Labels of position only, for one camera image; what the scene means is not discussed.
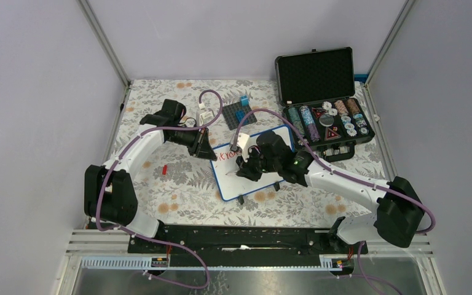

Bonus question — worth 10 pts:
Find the blue corner bracket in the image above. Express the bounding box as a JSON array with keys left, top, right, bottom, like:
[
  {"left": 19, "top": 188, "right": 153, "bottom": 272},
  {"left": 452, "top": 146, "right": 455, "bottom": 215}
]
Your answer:
[{"left": 354, "top": 74, "right": 369, "bottom": 83}]

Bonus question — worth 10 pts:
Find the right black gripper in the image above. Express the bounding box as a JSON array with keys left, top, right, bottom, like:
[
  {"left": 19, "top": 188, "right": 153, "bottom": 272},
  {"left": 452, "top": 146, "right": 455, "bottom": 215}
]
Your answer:
[{"left": 237, "top": 145, "right": 281, "bottom": 182}]

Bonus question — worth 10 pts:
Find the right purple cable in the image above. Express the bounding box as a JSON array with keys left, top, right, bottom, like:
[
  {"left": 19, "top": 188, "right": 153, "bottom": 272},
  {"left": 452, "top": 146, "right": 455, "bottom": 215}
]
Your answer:
[{"left": 229, "top": 109, "right": 436, "bottom": 295}]

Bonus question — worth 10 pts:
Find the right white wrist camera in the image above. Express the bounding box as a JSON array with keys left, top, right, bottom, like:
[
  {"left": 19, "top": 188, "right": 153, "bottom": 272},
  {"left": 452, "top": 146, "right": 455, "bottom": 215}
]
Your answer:
[{"left": 230, "top": 133, "right": 250, "bottom": 160}]

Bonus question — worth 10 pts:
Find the floral table mat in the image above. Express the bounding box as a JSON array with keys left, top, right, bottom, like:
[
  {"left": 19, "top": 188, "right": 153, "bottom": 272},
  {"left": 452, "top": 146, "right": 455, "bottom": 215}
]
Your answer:
[{"left": 105, "top": 79, "right": 390, "bottom": 229}]

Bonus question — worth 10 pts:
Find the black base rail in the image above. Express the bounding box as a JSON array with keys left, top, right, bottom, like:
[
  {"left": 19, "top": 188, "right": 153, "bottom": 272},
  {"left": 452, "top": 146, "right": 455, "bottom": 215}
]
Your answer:
[{"left": 127, "top": 224, "right": 368, "bottom": 269}]

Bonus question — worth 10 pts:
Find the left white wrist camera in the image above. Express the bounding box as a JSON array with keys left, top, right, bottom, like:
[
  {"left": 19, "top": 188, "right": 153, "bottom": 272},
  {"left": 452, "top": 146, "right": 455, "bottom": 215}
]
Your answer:
[{"left": 196, "top": 103, "right": 215, "bottom": 126}]

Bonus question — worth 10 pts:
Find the grey lego baseplate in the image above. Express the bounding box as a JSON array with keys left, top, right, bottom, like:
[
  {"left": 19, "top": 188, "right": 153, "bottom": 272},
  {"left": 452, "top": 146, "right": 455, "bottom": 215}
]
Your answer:
[{"left": 222, "top": 102, "right": 252, "bottom": 130}]

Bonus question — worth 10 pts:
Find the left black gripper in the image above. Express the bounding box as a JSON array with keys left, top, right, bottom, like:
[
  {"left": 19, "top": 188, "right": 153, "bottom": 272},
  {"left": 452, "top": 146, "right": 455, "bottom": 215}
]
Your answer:
[{"left": 168, "top": 123, "right": 217, "bottom": 160}]

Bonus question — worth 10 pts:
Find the purple cable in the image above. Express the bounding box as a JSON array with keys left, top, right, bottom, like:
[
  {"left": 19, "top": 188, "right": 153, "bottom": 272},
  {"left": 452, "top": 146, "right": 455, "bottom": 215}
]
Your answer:
[
  {"left": 96, "top": 89, "right": 224, "bottom": 290},
  {"left": 229, "top": 109, "right": 436, "bottom": 295}
]

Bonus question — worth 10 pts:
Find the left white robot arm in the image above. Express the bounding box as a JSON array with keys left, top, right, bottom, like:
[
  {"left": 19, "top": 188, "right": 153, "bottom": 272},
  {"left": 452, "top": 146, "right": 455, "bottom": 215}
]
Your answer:
[{"left": 84, "top": 99, "right": 216, "bottom": 253}]

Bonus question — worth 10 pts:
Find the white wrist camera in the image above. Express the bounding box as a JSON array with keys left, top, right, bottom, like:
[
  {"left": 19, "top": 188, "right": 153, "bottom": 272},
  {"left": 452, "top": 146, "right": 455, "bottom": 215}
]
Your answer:
[
  {"left": 196, "top": 103, "right": 215, "bottom": 126},
  {"left": 230, "top": 133, "right": 250, "bottom": 160}
]

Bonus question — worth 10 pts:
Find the blue lego brick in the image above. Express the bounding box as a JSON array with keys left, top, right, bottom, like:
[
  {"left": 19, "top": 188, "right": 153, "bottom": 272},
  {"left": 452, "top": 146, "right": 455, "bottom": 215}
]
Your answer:
[{"left": 240, "top": 95, "right": 250, "bottom": 107}]

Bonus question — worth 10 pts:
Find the black poker chip case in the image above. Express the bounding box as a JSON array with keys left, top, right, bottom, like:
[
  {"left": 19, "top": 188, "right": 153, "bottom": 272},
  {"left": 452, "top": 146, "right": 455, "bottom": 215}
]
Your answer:
[{"left": 275, "top": 47, "right": 375, "bottom": 162}]

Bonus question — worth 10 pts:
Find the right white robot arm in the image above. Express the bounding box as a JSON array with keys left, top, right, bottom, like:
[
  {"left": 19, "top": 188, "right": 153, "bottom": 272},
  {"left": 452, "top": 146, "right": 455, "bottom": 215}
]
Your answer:
[{"left": 230, "top": 131, "right": 425, "bottom": 253}]

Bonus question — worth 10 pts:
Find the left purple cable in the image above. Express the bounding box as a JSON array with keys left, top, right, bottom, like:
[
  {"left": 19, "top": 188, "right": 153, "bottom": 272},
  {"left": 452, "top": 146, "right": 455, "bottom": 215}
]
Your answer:
[{"left": 96, "top": 89, "right": 224, "bottom": 290}]

